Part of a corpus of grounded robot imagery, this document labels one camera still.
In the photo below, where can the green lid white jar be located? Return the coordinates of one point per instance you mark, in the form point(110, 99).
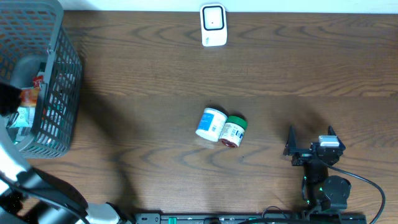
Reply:
point(233, 131)

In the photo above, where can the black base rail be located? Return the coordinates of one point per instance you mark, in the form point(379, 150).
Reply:
point(156, 218)

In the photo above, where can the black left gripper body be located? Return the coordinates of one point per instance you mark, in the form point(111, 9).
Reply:
point(7, 95)

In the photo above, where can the white barcode scanner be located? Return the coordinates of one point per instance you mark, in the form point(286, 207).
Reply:
point(213, 25)

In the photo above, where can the small orange box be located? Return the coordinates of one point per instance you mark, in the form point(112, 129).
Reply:
point(29, 96)

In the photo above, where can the light green snack packet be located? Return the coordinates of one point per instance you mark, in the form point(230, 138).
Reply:
point(20, 124)

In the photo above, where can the grey plastic mesh basket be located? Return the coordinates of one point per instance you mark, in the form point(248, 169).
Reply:
point(34, 42)

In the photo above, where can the white blue label jar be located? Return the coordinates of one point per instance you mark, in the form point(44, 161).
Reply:
point(211, 124)

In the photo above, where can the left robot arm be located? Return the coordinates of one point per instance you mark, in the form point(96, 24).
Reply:
point(30, 195)

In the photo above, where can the red white snack packet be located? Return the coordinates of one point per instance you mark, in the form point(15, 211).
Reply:
point(37, 81)

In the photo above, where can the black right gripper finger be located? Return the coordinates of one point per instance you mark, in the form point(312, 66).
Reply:
point(291, 145)
point(336, 142)

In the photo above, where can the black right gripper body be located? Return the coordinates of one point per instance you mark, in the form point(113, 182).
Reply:
point(302, 157)

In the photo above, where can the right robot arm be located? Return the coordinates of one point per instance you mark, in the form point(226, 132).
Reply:
point(322, 192)

